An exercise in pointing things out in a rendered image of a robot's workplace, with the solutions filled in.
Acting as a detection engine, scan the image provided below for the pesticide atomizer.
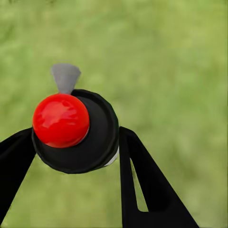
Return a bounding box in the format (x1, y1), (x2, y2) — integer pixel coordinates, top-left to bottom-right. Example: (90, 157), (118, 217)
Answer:
(31, 63), (120, 174)

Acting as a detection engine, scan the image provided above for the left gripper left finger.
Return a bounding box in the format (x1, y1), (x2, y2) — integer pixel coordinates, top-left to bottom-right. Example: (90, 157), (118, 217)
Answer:
(0, 127), (36, 224)

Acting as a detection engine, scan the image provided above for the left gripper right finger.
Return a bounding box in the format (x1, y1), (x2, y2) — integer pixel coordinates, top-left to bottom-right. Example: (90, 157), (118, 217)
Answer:
(119, 126), (199, 228)

